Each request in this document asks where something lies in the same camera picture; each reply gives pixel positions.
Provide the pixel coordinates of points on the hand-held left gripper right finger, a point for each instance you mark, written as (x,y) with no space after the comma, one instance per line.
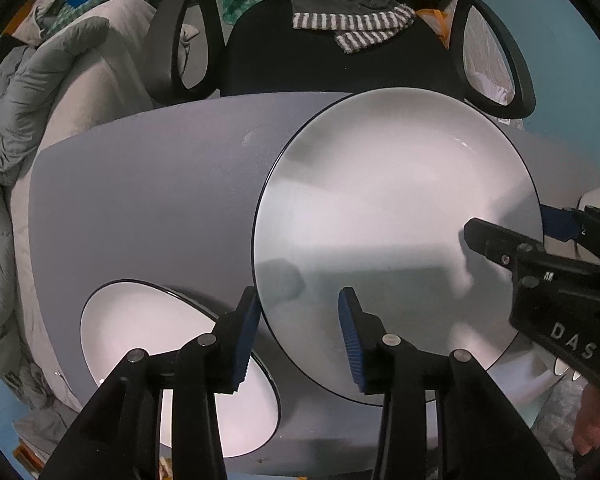
(352,340)

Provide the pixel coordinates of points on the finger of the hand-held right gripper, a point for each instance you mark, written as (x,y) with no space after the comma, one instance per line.
(560,222)
(490,240)

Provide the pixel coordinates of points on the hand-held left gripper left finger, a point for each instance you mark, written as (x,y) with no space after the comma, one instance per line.
(245,340)

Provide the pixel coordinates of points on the white plate black rim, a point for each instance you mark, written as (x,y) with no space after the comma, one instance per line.
(130,320)
(390,185)

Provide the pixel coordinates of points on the person's right hand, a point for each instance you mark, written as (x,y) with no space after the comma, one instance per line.
(595,420)

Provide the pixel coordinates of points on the grey crinkled bag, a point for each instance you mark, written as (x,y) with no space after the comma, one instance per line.
(555,435)

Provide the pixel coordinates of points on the black office chair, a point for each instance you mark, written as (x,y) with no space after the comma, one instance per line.
(280,60)

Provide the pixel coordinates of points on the grey duvet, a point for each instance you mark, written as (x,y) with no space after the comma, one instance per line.
(10,110)

